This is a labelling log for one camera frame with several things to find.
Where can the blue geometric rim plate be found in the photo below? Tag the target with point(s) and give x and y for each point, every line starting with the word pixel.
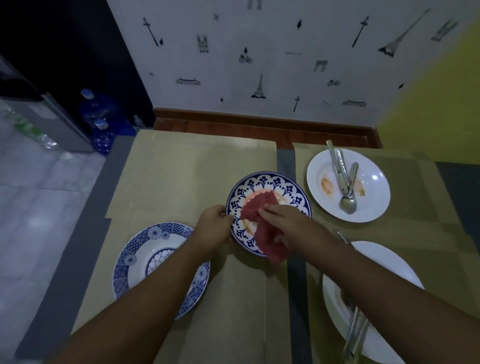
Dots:
pixel 135 262

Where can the small white bottle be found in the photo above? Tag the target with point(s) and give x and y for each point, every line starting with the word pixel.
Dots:
pixel 138 121

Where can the steel spoon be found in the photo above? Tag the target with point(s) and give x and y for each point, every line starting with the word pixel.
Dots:
pixel 348 205

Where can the green label plastic bottle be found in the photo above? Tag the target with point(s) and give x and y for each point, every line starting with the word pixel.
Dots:
pixel 26 127

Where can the pile of steel cutlery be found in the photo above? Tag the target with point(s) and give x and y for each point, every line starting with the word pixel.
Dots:
pixel 354 330

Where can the red cleaning cloth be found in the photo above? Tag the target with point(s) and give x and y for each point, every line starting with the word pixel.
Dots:
pixel 255 210

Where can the steel fork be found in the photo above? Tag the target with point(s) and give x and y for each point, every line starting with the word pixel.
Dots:
pixel 342 168

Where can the blue floral rim plate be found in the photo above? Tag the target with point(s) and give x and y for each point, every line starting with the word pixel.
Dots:
pixel 262 183

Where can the person's right hand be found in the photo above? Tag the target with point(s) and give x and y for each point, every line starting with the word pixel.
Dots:
pixel 303 236

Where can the white plate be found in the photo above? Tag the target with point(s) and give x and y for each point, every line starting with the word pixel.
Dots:
pixel 393 262
pixel 375 187

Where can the steel knife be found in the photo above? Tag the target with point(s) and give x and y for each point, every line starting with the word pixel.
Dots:
pixel 333 161

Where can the person's left hand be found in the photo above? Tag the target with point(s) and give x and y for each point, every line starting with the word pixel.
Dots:
pixel 212 228

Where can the brown wooden baseboard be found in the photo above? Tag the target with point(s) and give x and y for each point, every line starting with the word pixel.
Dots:
pixel 262 127

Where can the person's left forearm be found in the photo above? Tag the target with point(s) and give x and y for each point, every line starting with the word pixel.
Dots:
pixel 142 307

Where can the silver water dispenser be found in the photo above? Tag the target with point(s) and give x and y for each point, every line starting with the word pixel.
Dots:
pixel 56 123

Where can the beige woven placemat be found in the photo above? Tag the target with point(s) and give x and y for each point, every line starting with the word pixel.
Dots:
pixel 450 270
pixel 240 300
pixel 180 168
pixel 412 195

